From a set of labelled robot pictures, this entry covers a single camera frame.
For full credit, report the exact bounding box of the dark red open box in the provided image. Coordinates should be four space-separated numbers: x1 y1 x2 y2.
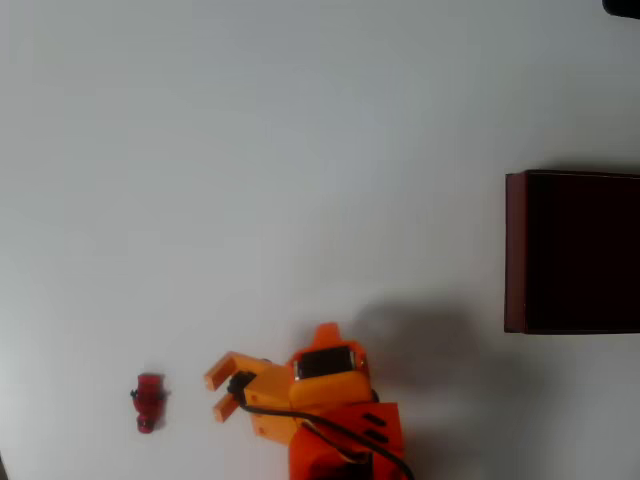
503 169 640 335

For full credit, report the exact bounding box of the small red toy figure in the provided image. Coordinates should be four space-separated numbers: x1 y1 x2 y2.
129 372 171 434

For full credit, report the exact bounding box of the orange forked camera mount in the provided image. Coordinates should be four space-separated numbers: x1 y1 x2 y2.
202 351 297 446

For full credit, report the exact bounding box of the dark thin cable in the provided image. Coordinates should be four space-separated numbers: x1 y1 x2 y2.
238 402 416 480

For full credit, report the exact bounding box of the black object at corner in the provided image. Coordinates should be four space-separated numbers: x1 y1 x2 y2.
601 0 640 20

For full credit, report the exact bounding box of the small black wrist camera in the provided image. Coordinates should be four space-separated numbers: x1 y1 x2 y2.
226 370 257 401

